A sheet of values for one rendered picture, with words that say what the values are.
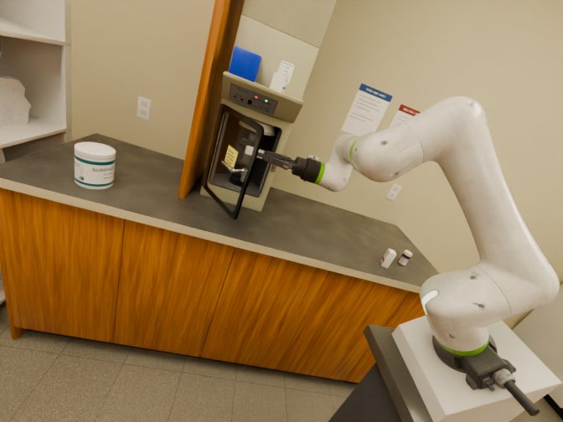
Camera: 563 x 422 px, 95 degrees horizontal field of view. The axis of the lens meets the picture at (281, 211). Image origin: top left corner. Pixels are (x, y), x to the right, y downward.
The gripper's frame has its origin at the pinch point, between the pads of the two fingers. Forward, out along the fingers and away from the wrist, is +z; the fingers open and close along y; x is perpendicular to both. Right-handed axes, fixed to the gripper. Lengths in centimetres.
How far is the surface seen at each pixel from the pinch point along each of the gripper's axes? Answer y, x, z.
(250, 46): -19.0, -34.4, 13.2
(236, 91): -11.8, -17.6, 13.4
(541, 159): -62, -41, -187
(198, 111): -10.0, -5.7, 25.7
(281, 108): -12.1, -17.5, -5.2
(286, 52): -19.0, -37.4, -1.1
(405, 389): 62, 34, -56
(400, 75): -62, -53, -68
